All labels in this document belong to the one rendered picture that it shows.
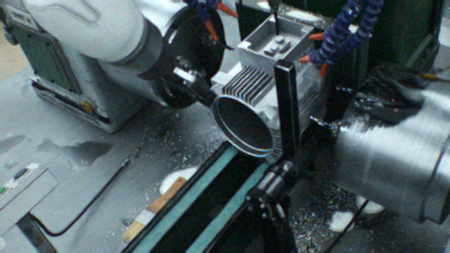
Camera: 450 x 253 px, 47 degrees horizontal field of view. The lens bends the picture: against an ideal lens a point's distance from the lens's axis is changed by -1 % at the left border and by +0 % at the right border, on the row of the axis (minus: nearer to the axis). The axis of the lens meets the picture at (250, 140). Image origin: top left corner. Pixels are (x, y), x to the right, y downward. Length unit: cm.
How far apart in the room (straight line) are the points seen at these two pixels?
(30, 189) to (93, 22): 41
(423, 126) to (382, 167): 9
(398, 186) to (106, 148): 80
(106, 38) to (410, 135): 47
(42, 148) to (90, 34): 81
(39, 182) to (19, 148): 51
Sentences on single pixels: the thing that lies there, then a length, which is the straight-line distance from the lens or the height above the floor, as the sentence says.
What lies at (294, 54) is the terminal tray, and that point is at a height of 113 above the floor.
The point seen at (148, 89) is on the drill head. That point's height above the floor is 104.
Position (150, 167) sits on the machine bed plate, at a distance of 130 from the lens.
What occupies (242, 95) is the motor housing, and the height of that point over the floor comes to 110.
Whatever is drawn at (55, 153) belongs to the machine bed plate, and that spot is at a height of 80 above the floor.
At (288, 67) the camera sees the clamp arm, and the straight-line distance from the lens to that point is 79.
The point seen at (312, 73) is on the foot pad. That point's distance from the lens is 104.
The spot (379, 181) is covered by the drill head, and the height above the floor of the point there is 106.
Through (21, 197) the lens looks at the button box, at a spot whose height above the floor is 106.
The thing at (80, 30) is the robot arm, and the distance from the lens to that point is 69.
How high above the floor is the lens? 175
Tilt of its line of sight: 47 degrees down
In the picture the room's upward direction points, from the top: 10 degrees counter-clockwise
